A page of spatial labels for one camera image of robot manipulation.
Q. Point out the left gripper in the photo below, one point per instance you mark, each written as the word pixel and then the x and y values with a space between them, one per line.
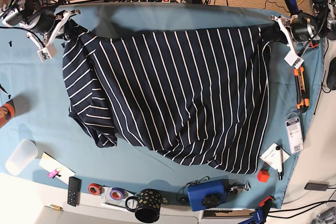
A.
pixel 291 31

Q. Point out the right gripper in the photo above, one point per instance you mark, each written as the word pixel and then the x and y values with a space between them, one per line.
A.
pixel 46 28

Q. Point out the navy white striped t-shirt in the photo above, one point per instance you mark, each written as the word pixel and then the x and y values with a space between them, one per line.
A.
pixel 196 97

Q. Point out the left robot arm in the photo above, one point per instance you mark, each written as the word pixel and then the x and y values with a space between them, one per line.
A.
pixel 324 12

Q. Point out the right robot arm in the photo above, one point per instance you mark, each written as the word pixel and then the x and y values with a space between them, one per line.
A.
pixel 15 13

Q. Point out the orange black utility knife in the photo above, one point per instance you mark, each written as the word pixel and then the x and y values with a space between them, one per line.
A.
pixel 302 90

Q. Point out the clear plastic blister pack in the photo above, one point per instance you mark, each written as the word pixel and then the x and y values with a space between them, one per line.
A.
pixel 294 132

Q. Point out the orange can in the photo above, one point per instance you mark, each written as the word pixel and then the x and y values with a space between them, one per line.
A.
pixel 7 112

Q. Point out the light blue tablecloth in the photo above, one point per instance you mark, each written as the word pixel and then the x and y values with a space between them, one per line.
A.
pixel 42 103

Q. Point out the white marker pen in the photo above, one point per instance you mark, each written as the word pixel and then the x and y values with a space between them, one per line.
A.
pixel 279 162

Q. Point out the white paper card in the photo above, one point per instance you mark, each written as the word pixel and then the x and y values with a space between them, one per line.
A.
pixel 269 156

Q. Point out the translucent plastic cup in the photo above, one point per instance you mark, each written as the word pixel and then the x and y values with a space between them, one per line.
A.
pixel 21 157

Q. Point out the white cardboard sheet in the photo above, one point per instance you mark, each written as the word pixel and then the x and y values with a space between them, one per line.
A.
pixel 48 163

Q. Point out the red cube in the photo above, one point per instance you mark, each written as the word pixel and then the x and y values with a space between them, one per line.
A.
pixel 263 175

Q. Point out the metal carabiner keys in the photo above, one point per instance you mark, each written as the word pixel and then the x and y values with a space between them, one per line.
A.
pixel 237 188

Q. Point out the red tape roll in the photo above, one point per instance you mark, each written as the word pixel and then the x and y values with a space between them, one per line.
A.
pixel 94 189

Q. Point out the black remote control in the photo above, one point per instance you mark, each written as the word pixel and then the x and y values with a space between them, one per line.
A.
pixel 74 187

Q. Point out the purple tape roll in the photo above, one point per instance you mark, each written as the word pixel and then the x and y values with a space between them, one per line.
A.
pixel 116 194

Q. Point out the blue box with black knob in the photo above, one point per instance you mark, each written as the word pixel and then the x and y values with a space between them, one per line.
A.
pixel 206 195

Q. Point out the blue orange clamp bottom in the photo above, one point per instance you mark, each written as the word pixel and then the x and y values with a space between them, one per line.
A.
pixel 260 215

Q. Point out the black mug gold dots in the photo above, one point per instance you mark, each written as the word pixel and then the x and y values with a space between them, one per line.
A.
pixel 146 205

